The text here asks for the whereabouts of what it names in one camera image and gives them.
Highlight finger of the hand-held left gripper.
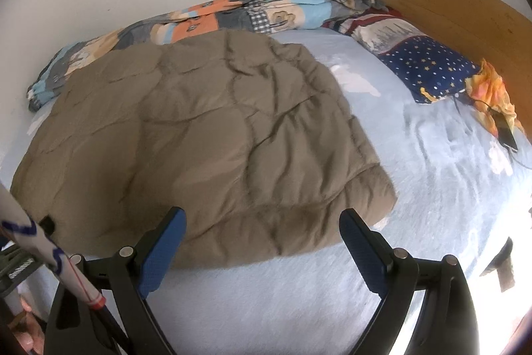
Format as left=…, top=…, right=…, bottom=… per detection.
left=39, top=215, right=57, bottom=238

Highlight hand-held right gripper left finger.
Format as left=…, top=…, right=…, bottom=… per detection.
left=43, top=206, right=187, bottom=355

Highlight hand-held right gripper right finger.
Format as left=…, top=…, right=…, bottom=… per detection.
left=339, top=208, right=481, bottom=355

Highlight olive quilted padded coat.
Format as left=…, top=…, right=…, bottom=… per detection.
left=10, top=28, right=397, bottom=268

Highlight person's left hand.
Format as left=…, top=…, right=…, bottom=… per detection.
left=8, top=294, right=47, bottom=355

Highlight light blue bed sheet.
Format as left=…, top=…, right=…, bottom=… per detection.
left=0, top=28, right=532, bottom=355

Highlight black smartphone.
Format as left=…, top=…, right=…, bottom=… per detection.
left=490, top=109, right=519, bottom=152

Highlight star print pillow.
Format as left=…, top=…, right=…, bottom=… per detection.
left=322, top=8, right=483, bottom=105

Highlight orange cloth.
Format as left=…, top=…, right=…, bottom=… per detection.
left=465, top=58, right=526, bottom=139

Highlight patchwork cartoon blanket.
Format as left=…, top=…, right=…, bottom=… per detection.
left=27, top=0, right=389, bottom=112

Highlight wooden headboard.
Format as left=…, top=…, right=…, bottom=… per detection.
left=361, top=0, right=532, bottom=123

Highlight white sleeved cable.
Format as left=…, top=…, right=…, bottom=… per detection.
left=0, top=180, right=129, bottom=355

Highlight thin black charging cable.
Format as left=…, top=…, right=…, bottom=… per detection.
left=453, top=89, right=532, bottom=171

